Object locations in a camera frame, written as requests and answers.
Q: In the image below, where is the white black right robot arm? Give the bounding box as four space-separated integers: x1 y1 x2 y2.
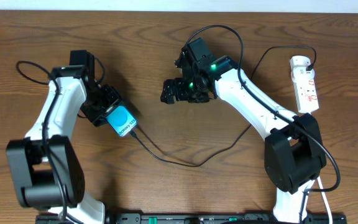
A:
160 38 327 223

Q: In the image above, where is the blue screen Galaxy smartphone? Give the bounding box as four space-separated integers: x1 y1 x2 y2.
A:
106 105 137 137

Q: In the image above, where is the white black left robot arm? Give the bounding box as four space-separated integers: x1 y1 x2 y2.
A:
6 50 122 223

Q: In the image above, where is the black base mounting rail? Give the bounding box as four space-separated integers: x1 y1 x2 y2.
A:
35 213 347 224

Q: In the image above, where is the white power strip cord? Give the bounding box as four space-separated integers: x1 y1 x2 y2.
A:
315 175 334 224

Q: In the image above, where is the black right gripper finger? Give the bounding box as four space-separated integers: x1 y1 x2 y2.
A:
160 88 176 104
163 79 175 90

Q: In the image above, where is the white power strip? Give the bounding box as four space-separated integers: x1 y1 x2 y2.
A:
290 55 319 113

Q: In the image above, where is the black charger cable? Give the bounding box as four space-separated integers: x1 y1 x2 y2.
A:
129 45 318 168

